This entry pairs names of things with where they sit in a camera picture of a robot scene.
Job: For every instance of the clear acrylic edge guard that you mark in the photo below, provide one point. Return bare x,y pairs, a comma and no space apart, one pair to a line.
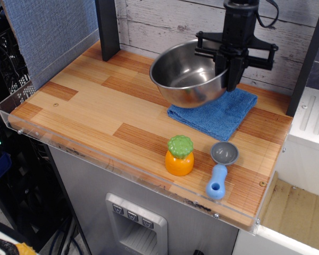
131,133

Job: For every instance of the black vertical post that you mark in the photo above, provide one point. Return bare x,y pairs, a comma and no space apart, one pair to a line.
108,29
304,72

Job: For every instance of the blue grey toy scoop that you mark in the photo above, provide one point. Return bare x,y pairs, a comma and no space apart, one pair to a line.
223,154

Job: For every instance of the blue fabric panel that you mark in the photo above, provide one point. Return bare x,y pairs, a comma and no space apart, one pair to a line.
51,34

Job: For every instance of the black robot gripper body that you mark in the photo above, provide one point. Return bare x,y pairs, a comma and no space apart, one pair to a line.
237,39

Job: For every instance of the black left vertical post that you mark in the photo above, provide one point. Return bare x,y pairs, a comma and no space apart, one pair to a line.
108,29

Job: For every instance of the grey water dispenser panel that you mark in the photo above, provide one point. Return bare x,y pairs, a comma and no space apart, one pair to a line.
136,230

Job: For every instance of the silver toy fridge cabinet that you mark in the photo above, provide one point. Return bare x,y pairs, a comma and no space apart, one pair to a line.
189,230

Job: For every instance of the orange toy pineapple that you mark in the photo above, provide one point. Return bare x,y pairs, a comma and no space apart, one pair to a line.
179,159

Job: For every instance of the black crate rack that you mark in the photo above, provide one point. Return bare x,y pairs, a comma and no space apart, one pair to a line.
30,196

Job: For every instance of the stainless steel bowl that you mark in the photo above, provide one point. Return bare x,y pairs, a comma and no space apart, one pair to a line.
185,79

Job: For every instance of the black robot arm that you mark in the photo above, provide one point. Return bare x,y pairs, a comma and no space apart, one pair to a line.
241,3

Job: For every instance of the black right vertical post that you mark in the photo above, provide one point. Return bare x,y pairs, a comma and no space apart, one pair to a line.
304,72

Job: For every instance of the white toy sink unit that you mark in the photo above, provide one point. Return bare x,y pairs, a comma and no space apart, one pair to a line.
290,212

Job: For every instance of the blue folded cloth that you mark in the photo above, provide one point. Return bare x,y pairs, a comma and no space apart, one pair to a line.
220,118

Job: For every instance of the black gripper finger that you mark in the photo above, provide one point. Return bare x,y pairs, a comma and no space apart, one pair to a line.
222,63
236,68

